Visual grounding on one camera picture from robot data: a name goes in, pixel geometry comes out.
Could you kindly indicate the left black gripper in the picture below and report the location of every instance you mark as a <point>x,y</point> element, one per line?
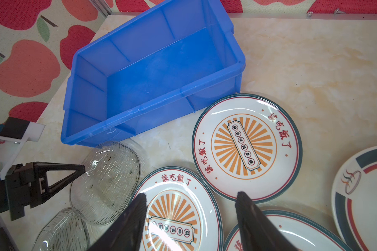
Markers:
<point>6,194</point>

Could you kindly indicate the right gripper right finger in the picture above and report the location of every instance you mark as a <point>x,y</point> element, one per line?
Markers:
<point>257,232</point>

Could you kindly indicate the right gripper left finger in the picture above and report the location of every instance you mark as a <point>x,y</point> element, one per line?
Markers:
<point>125,234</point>

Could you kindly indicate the sunburst plate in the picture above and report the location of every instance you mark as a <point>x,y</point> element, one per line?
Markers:
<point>246,142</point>
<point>303,233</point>
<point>182,213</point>

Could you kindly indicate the blue plastic bin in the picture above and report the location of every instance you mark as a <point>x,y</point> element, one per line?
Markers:
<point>170,61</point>

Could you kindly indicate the green striped plate far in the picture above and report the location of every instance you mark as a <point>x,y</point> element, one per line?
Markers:
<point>354,200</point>

